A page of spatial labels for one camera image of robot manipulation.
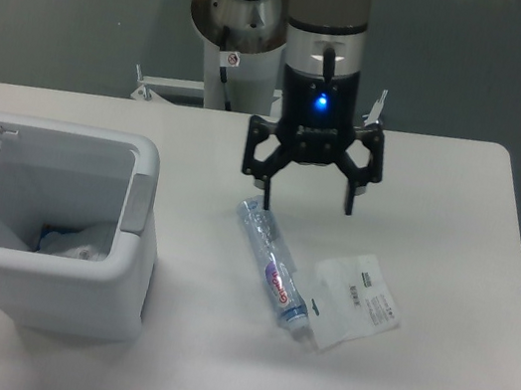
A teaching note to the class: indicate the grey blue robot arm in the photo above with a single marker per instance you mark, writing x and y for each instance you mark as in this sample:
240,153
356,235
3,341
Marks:
338,14

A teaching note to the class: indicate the crushed clear plastic bottle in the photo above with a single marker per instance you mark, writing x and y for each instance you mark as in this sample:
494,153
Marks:
275,265

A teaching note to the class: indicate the crumpled trash in bin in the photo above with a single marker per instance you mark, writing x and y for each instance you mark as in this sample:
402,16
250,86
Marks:
90,244

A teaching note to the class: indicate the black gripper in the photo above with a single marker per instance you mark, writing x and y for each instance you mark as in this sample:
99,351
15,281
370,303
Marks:
316,127

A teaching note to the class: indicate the white trash can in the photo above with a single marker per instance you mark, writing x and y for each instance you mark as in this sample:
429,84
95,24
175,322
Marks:
61,177

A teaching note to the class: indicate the clear plastic packaging bag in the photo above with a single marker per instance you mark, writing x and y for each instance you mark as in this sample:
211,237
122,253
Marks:
350,299

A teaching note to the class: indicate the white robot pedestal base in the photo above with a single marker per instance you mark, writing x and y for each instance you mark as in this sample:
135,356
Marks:
245,41

